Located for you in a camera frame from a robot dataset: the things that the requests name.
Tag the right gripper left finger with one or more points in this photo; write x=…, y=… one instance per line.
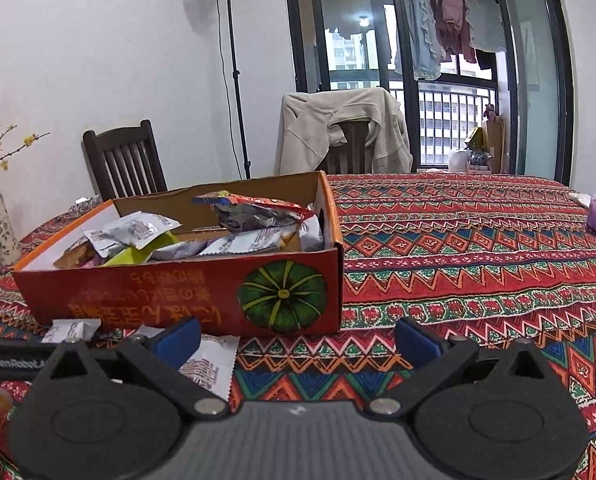
x=120, y=413

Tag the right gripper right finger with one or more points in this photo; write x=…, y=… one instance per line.
x=472, y=413

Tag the large red chip bag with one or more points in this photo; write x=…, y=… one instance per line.
x=258, y=224

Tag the white cracker snack packet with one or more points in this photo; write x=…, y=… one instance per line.
x=140, y=228

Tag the small white packet on table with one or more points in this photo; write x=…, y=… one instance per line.
x=70, y=329

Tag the green snack packet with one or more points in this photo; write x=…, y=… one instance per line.
x=132, y=255

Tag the patterned red tablecloth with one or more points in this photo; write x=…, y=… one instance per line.
x=492, y=258

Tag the silver foil wrapper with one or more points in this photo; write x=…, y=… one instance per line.
x=82, y=200

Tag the red pumpkin cardboard box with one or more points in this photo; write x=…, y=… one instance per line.
x=256, y=295

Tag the dark wooden chair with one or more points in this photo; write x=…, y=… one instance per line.
x=124, y=161

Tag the chair under jacket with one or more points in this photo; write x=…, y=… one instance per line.
x=352, y=157

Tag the beige jacket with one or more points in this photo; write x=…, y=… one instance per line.
x=312, y=124

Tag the hanging light blue garment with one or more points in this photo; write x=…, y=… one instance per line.
x=426, y=50

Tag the hanging pink garment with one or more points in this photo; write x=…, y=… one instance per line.
x=452, y=29

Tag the black light stand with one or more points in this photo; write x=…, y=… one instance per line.
x=246, y=163

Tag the sliding glass door frame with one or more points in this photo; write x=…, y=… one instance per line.
x=522, y=77

